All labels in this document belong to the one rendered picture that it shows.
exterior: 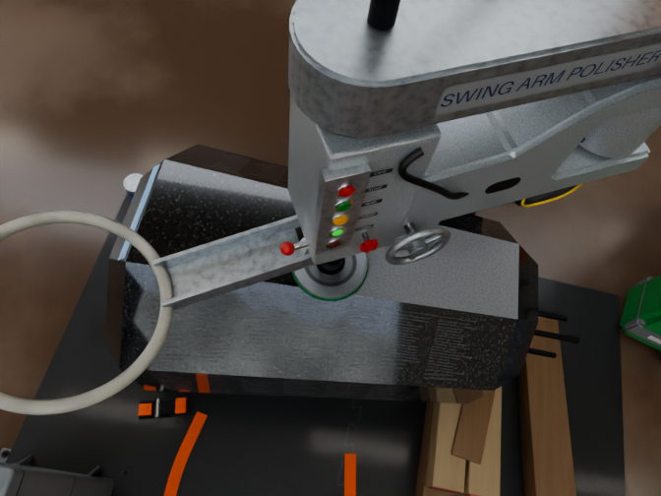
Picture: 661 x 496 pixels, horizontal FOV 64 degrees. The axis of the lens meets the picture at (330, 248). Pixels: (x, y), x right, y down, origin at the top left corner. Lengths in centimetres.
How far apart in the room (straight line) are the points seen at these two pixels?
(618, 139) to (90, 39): 279
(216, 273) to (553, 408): 157
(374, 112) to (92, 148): 228
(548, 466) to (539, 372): 37
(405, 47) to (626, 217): 247
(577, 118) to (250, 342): 104
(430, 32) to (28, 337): 215
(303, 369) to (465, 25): 110
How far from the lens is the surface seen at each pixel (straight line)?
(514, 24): 88
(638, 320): 271
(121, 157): 286
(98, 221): 143
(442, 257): 161
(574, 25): 92
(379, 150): 86
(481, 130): 113
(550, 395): 243
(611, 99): 114
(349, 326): 155
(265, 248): 134
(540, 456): 237
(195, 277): 135
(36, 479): 168
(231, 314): 157
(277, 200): 162
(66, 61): 335
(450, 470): 211
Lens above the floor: 226
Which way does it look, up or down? 64 degrees down
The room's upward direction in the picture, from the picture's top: 11 degrees clockwise
